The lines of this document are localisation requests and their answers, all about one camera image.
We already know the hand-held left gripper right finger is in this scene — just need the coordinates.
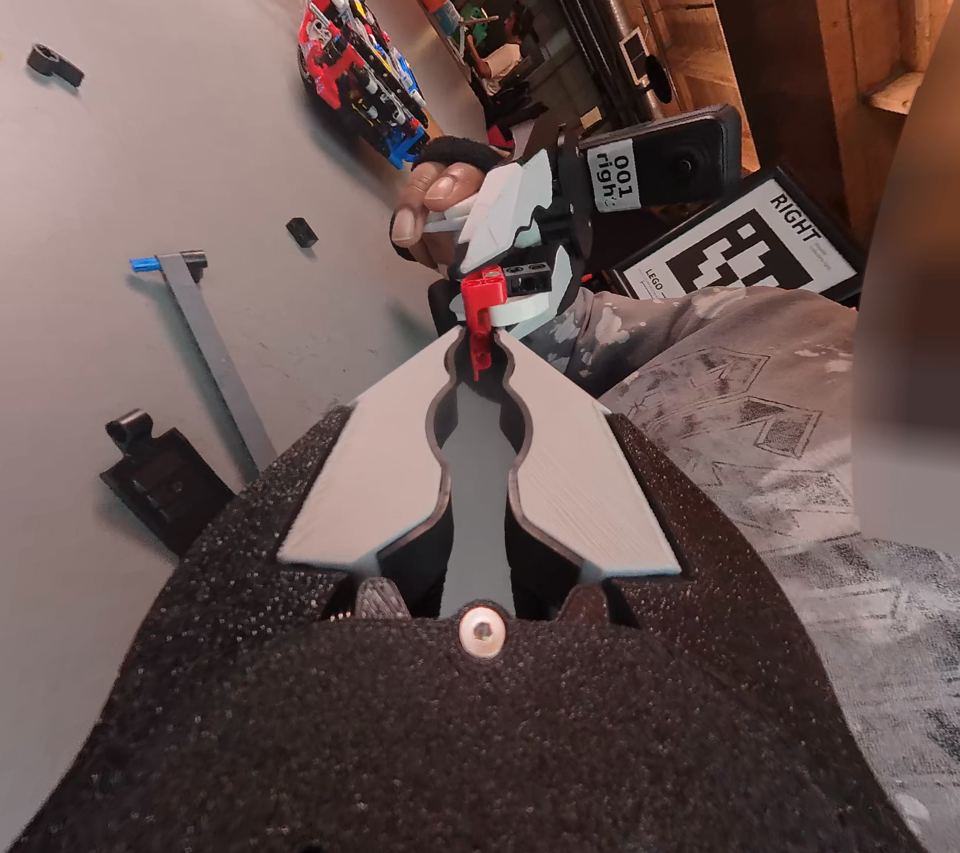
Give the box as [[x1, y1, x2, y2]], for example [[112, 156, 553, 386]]
[[489, 328, 684, 580]]

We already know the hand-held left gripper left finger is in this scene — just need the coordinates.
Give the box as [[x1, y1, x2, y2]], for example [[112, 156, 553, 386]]
[[279, 330, 459, 567]]

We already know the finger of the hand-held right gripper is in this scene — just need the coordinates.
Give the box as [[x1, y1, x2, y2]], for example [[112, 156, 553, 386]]
[[450, 245, 579, 331], [456, 146, 558, 277]]

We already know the black brick with holes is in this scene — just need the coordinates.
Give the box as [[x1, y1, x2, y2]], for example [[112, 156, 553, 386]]
[[502, 260, 554, 293]]

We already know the red connector piece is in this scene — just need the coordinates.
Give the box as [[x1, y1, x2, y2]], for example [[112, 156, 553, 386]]
[[459, 264, 507, 383]]

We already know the person's right forearm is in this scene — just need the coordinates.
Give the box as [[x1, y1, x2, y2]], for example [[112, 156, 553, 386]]
[[517, 286, 860, 404]]

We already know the grey desk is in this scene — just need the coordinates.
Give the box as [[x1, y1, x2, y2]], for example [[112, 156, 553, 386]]
[[0, 0, 496, 839]]

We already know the person's right hand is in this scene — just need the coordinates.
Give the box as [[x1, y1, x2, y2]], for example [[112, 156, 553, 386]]
[[388, 155, 505, 278]]

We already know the framed black white marker sign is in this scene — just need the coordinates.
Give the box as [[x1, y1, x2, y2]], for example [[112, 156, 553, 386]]
[[603, 166, 865, 305]]

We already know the person's grey patterned sweatshirt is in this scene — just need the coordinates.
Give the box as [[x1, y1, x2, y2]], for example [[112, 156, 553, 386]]
[[600, 313, 960, 853]]

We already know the black ribbed panel piece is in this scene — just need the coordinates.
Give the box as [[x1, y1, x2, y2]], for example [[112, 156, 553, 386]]
[[99, 409, 236, 557]]

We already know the long grey beam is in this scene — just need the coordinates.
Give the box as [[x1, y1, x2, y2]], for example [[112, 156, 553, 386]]
[[156, 251, 280, 488]]

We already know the toy brick truck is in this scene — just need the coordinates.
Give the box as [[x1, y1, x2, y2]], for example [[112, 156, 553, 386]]
[[297, 0, 431, 170]]

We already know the black ring connector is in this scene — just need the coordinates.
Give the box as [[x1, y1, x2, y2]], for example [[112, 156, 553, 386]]
[[27, 43, 86, 89]]

